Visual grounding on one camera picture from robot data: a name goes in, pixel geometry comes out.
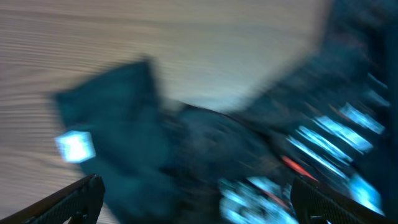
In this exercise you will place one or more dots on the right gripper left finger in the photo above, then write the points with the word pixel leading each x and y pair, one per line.
pixel 77 203

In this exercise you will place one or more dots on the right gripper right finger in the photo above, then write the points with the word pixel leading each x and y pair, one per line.
pixel 315 203

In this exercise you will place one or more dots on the black orange patterned jersey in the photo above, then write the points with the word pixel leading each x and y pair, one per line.
pixel 333 118

